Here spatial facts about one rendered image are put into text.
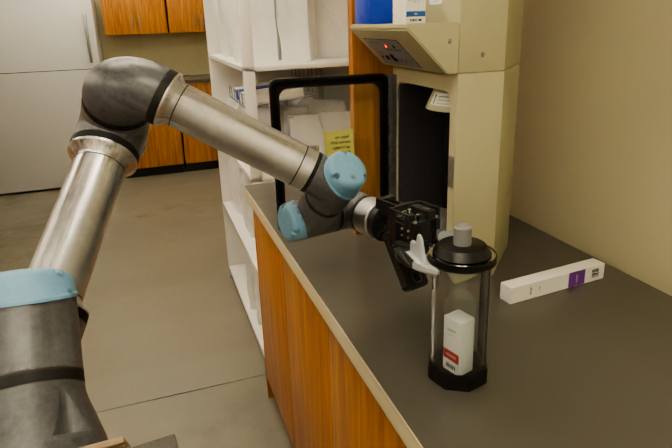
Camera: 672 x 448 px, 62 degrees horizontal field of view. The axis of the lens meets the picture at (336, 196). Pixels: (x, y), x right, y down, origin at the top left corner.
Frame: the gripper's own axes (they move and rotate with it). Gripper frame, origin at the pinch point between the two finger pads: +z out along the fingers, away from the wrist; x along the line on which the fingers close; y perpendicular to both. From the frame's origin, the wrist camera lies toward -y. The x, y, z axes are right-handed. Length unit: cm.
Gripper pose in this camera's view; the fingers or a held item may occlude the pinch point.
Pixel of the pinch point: (460, 267)
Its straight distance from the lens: 92.7
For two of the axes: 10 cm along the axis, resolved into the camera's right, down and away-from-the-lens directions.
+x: 8.3, -1.9, 5.3
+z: 5.6, 2.3, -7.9
